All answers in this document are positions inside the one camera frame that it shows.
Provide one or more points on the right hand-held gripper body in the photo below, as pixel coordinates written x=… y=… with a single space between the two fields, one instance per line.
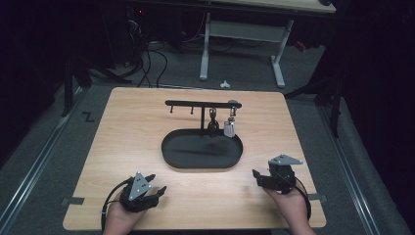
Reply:
x=282 y=178

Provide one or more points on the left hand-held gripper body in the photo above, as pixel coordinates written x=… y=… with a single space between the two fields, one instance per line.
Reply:
x=138 y=196

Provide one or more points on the silver car key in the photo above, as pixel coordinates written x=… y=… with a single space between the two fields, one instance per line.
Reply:
x=229 y=128

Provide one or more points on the black key rack with tray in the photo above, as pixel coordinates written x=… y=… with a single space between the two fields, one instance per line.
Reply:
x=202 y=151

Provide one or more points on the black car key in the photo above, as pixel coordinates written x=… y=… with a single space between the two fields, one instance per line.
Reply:
x=213 y=125

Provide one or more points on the person's left hand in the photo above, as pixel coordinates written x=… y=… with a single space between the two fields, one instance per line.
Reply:
x=120 y=220

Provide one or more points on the person's right hand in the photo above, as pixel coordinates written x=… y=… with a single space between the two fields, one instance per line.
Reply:
x=292 y=209

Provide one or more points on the grey tape strip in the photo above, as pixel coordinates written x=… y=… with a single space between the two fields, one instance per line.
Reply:
x=73 y=201
x=318 y=197

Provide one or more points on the small grey round disc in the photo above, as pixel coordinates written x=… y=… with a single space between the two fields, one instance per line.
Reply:
x=233 y=101

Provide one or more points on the black metal stand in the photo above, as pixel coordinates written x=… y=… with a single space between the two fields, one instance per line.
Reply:
x=334 y=107
x=68 y=88

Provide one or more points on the small white floor object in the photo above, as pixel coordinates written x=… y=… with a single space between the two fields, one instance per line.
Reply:
x=224 y=84

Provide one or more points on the small red object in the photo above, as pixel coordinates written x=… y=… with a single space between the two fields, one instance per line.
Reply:
x=300 y=46

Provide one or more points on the white-framed desk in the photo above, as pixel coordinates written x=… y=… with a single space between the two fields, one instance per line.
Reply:
x=248 y=31

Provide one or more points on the metal floor rail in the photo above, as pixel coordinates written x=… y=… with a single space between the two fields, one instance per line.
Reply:
x=350 y=169
x=36 y=163

